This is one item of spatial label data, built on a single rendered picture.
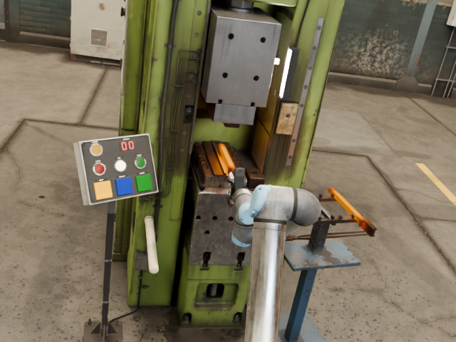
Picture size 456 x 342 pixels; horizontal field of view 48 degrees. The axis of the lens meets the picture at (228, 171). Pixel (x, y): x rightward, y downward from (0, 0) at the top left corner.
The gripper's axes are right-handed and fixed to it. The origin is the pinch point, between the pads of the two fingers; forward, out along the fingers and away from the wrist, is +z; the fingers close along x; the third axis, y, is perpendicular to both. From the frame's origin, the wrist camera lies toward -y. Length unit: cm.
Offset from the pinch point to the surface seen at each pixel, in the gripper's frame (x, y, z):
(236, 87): -4.1, -40.5, 7.9
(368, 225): 63, 11, -28
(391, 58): 390, 54, 558
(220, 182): -3.9, 9.9, 7.3
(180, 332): -14, 104, -2
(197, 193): -15.9, 14.4, 2.2
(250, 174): 11.9, 6.5, 11.0
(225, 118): -6.8, -24.9, 7.7
